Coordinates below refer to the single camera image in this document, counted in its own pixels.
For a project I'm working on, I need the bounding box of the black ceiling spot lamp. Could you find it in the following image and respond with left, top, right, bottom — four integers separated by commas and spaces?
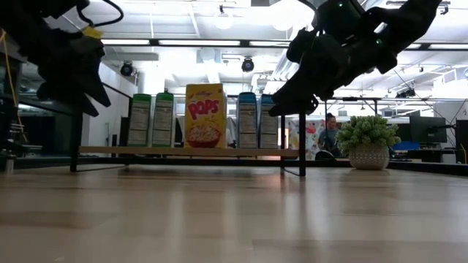
240, 56, 256, 74
119, 61, 135, 78

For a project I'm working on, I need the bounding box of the black ceiling track light cluster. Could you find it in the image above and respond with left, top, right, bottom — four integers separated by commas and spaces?
395, 86, 418, 99

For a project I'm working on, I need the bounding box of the blue Rice Krispies cereal box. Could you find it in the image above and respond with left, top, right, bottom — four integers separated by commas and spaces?
258, 94, 279, 150
236, 91, 258, 150

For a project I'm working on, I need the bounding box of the green Apple Jacks cereal box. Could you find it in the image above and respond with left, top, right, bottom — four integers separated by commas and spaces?
127, 93, 152, 148
151, 91, 176, 148

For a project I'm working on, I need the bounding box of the green plant in woven pot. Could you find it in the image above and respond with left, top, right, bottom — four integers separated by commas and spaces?
333, 114, 402, 171

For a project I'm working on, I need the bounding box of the black computer tower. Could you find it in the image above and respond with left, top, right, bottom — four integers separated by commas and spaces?
454, 119, 468, 165

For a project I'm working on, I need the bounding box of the black metal workbench frame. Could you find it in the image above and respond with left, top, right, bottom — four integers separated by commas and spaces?
322, 96, 380, 118

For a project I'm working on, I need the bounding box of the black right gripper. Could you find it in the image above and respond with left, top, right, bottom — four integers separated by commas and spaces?
268, 28, 400, 118

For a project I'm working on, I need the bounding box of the yellow cable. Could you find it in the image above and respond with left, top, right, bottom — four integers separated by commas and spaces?
0, 28, 29, 144

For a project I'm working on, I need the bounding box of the small grey cylinder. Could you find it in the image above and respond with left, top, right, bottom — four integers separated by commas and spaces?
3, 154, 16, 175

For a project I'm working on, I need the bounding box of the overhead LED light bar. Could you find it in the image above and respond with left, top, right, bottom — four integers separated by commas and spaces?
98, 37, 468, 51

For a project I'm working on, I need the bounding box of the black rounded object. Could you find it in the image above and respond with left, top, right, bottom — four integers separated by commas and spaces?
314, 149, 336, 161

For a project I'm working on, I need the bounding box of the blue chair back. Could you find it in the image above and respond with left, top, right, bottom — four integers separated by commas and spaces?
391, 141, 421, 152

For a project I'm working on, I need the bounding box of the black aluminium table rig frame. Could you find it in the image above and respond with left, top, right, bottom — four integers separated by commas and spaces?
0, 34, 468, 177

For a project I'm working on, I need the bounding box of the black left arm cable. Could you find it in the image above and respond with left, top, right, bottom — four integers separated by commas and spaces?
75, 0, 125, 28

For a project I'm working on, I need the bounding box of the floral patterned cloth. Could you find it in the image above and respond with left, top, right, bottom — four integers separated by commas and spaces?
287, 118, 323, 161

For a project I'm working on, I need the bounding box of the wooden shelf with black frame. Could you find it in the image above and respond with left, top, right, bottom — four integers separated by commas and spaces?
69, 82, 307, 178

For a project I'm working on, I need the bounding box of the yellow cable tag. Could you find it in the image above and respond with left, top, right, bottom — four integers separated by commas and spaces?
80, 25, 106, 40

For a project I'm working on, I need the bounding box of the yellow Corn Pops cereal box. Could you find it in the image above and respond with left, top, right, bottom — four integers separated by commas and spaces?
184, 83, 228, 149

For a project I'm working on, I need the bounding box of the black computer monitor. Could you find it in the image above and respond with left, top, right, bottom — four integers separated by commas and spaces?
409, 115, 448, 145

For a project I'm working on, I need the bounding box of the person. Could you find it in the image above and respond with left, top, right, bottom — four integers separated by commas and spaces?
317, 112, 339, 161

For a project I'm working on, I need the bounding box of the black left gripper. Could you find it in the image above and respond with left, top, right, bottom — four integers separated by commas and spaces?
25, 31, 113, 118

